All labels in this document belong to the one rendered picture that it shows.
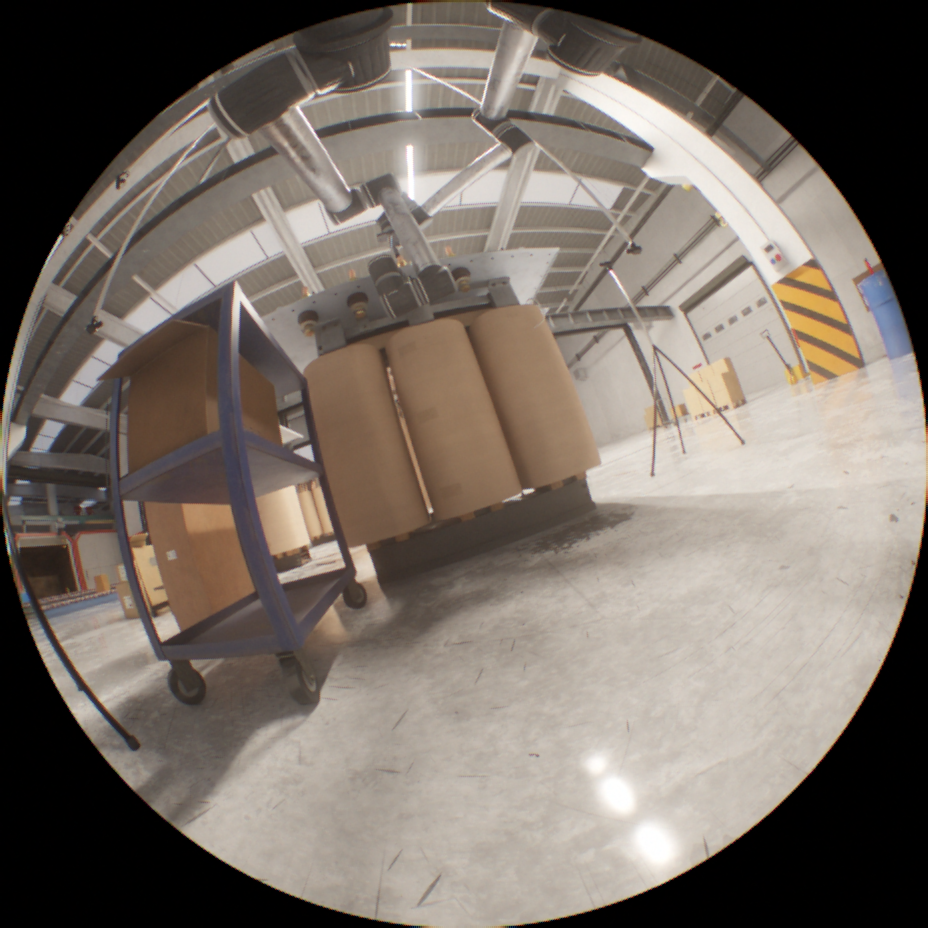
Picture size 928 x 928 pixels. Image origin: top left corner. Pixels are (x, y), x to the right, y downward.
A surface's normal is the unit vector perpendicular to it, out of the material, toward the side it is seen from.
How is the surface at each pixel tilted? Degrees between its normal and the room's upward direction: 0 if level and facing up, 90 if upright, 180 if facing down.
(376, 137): 180
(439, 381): 90
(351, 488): 90
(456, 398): 90
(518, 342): 90
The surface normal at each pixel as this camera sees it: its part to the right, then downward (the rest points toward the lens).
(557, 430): 0.09, -0.11
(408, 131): 0.31, 0.95
